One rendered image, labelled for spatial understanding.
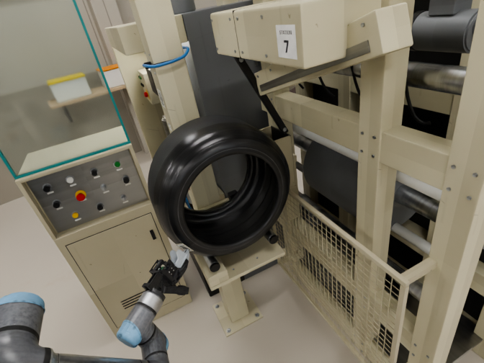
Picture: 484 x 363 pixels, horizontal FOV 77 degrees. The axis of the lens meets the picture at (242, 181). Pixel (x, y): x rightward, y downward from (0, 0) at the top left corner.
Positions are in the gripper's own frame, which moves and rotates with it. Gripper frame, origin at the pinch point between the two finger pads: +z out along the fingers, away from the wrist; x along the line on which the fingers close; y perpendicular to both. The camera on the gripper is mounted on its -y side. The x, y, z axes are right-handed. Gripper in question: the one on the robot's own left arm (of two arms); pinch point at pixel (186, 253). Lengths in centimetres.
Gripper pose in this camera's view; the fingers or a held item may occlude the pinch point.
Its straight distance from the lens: 120.7
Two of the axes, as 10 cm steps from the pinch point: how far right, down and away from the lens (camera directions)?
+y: -5.1, -7.5, -4.2
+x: -7.8, 1.9, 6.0
